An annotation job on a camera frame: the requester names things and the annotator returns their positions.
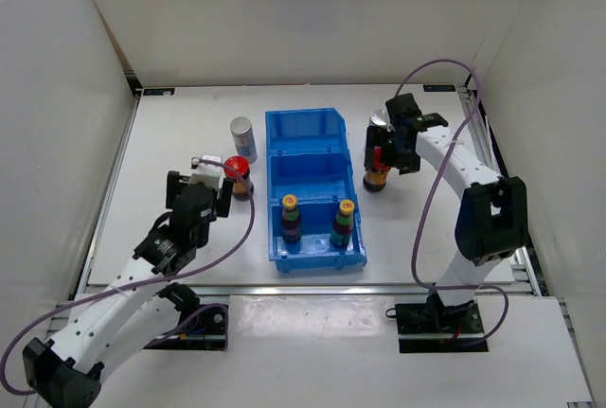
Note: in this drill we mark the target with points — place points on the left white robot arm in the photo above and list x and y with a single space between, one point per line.
69 369

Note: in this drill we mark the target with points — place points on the left silver-capped white shaker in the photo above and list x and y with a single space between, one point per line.
243 137

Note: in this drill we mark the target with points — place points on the red-lidded sauce jar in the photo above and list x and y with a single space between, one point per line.
237 169
376 172

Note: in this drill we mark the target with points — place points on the right silver-capped white shaker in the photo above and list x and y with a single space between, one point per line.
380 119

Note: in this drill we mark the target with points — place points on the blue three-compartment plastic bin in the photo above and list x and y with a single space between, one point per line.
307 156

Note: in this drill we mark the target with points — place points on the silver-capped white shaker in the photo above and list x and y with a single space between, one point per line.
243 137
380 119

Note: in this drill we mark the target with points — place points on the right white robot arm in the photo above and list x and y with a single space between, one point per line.
491 224

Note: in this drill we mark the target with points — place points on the yellow-capped sauce bottle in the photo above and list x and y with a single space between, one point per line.
290 219

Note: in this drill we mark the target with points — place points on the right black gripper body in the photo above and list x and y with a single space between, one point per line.
393 150

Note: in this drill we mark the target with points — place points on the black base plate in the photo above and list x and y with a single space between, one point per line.
207 331
429 327

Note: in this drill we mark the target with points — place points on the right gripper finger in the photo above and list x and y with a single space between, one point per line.
373 147
408 162

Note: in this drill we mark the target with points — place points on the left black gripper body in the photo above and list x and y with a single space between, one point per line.
213 212

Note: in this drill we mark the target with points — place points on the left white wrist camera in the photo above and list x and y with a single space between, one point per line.
206 169

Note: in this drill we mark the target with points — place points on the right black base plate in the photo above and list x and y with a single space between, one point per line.
429 327

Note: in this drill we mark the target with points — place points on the aluminium frame rail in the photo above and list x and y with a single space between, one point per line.
310 290

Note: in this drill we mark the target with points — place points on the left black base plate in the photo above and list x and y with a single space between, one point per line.
207 331

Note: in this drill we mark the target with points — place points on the green-labelled sauce bottle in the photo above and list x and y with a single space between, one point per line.
342 224

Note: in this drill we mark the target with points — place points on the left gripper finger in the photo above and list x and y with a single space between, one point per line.
223 202
173 188

